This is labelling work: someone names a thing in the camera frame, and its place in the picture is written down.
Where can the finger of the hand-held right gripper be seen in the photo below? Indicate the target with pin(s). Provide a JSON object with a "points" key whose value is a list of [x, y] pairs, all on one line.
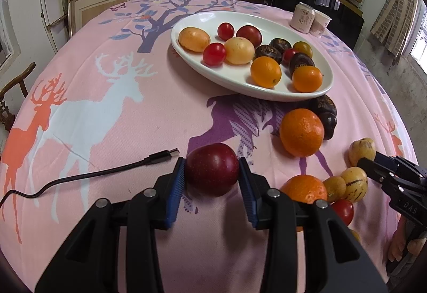
{"points": [[373, 170], [393, 162]]}

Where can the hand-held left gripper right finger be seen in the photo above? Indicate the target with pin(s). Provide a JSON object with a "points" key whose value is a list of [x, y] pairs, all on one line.
{"points": [[248, 193]]}

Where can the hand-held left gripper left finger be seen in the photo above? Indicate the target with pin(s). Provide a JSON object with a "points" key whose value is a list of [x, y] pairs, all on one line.
{"points": [[176, 193]]}

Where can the yellow pear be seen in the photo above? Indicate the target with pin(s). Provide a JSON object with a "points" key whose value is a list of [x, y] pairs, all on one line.
{"points": [[362, 149]]}

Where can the dark red apple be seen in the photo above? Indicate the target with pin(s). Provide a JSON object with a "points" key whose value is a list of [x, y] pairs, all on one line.
{"points": [[212, 169]]}

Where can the brown-crowned water chestnut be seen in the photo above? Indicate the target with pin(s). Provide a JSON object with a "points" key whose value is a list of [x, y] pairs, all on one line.
{"points": [[325, 105]]}

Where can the small orange mandarin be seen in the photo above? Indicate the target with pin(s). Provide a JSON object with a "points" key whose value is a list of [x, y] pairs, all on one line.
{"points": [[307, 79]]}

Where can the white oval plate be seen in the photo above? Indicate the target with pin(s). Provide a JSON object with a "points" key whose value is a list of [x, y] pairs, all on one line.
{"points": [[233, 79]]}

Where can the person's right hand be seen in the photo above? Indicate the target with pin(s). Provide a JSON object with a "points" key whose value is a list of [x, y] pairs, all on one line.
{"points": [[397, 239]]}

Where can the purple-striped pepino melon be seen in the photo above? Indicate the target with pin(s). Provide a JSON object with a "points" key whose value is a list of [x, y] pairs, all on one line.
{"points": [[355, 184]]}

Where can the small tan longan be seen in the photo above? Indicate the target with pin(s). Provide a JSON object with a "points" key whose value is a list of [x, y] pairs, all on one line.
{"points": [[334, 188]]}

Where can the dark purple plum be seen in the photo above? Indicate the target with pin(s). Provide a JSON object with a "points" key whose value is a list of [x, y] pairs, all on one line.
{"points": [[329, 124]]}

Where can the orange yellow oval fruit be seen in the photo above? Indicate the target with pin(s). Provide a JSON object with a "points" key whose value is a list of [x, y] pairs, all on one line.
{"points": [[355, 234]]}

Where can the pink deer print tablecloth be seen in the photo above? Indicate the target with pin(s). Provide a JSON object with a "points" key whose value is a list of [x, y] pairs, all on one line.
{"points": [[133, 133]]}

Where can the oval orange kumquat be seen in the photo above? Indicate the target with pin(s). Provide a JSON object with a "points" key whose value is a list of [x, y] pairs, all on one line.
{"points": [[266, 72]]}

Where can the bright side window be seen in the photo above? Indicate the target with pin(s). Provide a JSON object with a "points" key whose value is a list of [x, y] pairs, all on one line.
{"points": [[421, 42]]}

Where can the large water chestnut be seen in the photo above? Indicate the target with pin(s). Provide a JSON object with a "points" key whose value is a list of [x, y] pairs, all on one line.
{"points": [[301, 63]]}

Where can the yellow green tomato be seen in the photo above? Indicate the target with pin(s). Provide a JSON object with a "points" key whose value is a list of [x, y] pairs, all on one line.
{"points": [[302, 49]]}

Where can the pale yellow round fruit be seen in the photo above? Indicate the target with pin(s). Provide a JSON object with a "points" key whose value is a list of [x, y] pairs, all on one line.
{"points": [[238, 51]]}

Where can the small dark red plum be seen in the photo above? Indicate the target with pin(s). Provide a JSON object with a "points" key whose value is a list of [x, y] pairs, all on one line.
{"points": [[287, 56]]}

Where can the woven patterned panels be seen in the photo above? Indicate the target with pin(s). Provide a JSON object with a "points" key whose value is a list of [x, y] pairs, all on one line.
{"points": [[397, 12]]}

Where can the white paper cup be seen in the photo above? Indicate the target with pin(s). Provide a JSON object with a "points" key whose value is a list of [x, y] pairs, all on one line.
{"points": [[321, 24]]}

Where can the small red cherry tomato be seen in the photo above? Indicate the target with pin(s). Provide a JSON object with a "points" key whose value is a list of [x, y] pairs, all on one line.
{"points": [[226, 31]]}

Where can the pale drink can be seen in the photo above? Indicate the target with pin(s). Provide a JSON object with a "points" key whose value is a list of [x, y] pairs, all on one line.
{"points": [[300, 17]]}

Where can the wooden chair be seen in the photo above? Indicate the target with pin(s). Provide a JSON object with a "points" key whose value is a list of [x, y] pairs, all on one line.
{"points": [[13, 83]]}

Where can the white framed window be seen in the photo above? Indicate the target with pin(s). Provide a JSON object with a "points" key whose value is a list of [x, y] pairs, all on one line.
{"points": [[8, 42]]}

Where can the cardboard picture frame box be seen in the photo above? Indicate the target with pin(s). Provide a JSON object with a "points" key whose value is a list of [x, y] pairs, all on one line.
{"points": [[100, 2]]}

